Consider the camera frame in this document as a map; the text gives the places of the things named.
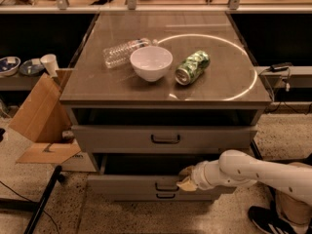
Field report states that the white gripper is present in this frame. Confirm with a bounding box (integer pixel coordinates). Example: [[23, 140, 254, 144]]
[[176, 161, 221, 192]]

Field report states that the grey drawer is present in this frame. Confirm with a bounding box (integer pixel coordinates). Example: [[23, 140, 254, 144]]
[[88, 154, 235, 199], [72, 125, 257, 154], [112, 193, 220, 202]]

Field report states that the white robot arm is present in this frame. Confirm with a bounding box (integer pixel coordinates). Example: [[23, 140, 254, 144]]
[[176, 149, 312, 206]]

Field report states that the grey bottom drawer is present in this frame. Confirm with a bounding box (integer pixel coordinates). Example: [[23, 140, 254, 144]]
[[112, 193, 220, 202]]

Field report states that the grey drawer cabinet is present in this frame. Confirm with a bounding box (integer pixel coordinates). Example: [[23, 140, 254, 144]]
[[58, 11, 272, 203]]

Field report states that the grey top drawer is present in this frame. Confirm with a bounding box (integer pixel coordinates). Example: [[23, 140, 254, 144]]
[[72, 125, 257, 154]]

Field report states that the black white sneaker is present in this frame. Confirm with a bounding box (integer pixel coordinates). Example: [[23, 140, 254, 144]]
[[248, 206, 296, 234]]

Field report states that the green soda can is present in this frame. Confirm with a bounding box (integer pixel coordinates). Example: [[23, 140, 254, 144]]
[[175, 51, 211, 86]]

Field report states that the black stand leg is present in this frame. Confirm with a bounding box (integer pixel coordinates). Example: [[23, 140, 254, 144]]
[[23, 165, 62, 234]]

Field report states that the clear plastic water bottle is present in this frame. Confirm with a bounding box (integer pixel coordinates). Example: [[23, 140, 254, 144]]
[[102, 38, 158, 68]]

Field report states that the black power adapter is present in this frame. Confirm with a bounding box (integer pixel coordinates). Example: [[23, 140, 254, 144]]
[[269, 62, 293, 72]]

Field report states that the brown cardboard box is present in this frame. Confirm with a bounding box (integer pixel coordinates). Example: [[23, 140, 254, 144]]
[[9, 69, 80, 165]]

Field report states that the white paper cup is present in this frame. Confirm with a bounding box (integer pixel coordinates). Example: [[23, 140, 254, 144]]
[[40, 54, 59, 77]]

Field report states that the blue white bowl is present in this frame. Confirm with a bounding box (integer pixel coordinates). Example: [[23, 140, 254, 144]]
[[0, 57, 20, 77]]

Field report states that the black metal frame leg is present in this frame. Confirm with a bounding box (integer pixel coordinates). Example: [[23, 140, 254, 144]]
[[251, 140, 261, 159]]

